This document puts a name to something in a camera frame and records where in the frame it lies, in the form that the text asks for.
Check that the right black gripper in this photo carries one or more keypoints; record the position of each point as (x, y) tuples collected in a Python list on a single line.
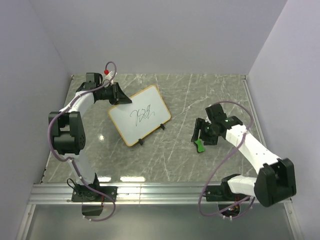
[(200, 124)]

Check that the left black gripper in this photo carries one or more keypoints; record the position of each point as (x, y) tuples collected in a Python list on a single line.
[(118, 96)]

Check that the green whiteboard eraser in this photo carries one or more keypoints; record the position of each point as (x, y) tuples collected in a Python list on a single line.
[(199, 146)]

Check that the yellow framed whiteboard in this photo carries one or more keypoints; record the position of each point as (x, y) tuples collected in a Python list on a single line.
[(136, 120)]

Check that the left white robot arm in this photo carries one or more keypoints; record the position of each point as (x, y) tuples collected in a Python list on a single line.
[(66, 134)]

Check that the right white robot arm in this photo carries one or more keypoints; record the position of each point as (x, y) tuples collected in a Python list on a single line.
[(275, 180)]

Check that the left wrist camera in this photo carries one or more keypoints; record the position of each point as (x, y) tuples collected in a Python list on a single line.
[(109, 75)]

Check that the wire whiteboard stand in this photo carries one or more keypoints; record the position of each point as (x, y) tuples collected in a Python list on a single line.
[(141, 142)]

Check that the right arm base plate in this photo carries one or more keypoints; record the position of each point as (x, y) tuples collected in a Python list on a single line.
[(215, 193)]

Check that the aluminium right rail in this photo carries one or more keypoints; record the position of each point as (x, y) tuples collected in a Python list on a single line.
[(253, 110)]

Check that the aluminium rail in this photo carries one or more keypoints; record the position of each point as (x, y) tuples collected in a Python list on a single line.
[(128, 193), (253, 110)]

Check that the aluminium front rail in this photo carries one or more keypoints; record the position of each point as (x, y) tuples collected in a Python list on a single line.
[(128, 193)]

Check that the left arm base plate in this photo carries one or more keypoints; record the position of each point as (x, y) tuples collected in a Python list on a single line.
[(82, 194)]

